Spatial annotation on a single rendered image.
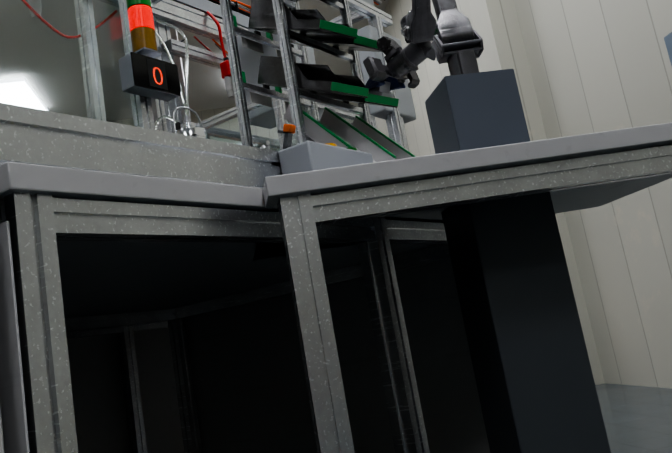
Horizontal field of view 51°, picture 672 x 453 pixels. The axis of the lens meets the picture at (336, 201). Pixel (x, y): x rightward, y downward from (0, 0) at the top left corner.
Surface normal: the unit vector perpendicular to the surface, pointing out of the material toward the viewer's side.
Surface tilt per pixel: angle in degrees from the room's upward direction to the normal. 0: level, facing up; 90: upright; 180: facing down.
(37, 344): 90
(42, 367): 90
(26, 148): 90
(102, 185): 90
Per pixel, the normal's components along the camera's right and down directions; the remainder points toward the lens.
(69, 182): 0.80, -0.25
